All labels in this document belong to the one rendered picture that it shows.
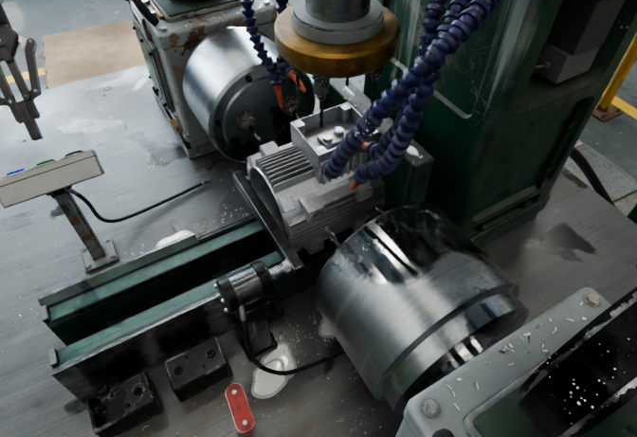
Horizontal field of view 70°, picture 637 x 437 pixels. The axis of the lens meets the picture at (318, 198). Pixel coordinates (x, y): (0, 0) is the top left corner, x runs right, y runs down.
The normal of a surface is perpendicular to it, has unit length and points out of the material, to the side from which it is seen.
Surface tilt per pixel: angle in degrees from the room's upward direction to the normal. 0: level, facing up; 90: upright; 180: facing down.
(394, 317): 39
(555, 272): 0
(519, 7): 90
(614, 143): 0
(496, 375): 0
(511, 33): 90
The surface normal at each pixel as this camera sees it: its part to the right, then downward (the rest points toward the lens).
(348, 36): 0.19, 0.72
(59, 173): 0.38, 0.07
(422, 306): -0.36, -0.46
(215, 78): -0.55, -0.29
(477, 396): 0.00, -0.67
